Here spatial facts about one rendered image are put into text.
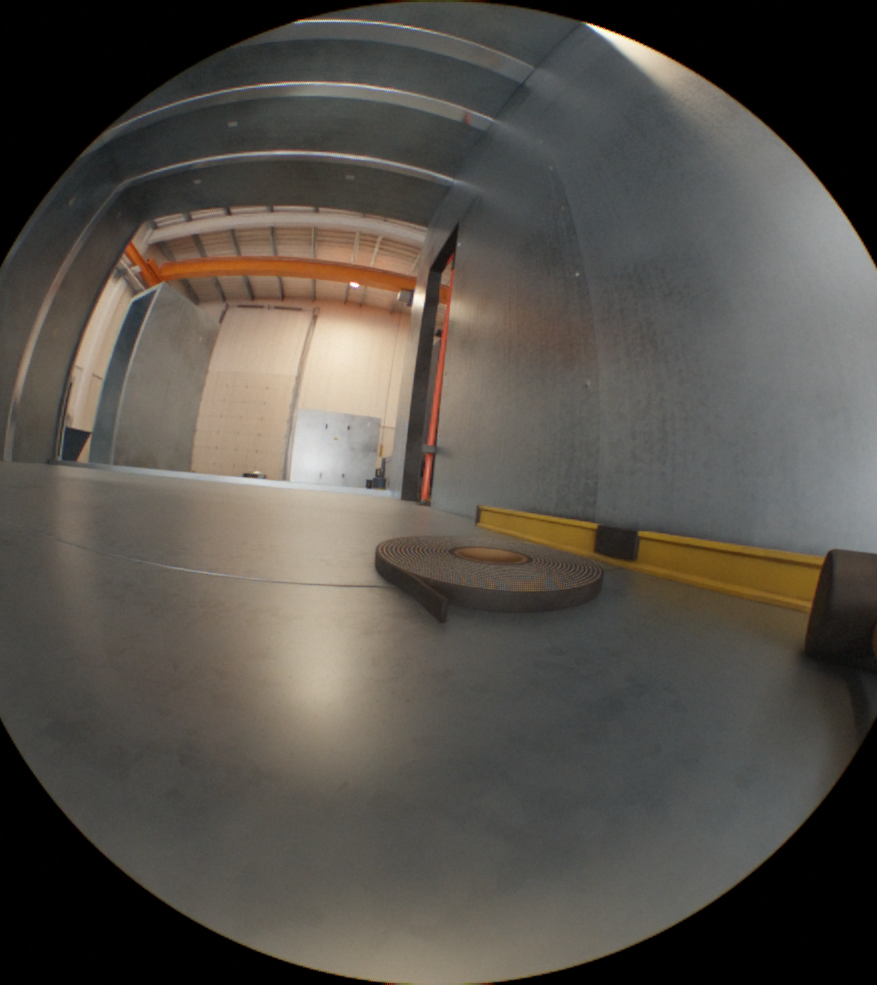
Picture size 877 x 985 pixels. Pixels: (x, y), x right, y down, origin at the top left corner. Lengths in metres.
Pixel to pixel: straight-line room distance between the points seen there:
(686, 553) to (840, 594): 0.22
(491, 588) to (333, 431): 7.03
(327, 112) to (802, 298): 2.85
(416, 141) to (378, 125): 0.33
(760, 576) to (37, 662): 0.48
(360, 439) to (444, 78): 6.81
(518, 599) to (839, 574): 0.21
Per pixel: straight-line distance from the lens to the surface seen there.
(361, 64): 2.76
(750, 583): 0.36
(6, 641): 0.18
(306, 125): 3.02
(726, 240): 0.59
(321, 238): 11.01
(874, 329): 0.50
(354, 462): 7.13
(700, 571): 0.37
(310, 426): 7.23
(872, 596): 0.22
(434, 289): 2.32
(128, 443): 4.68
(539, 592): 0.20
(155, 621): 0.18
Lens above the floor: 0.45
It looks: level
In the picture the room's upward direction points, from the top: 5 degrees clockwise
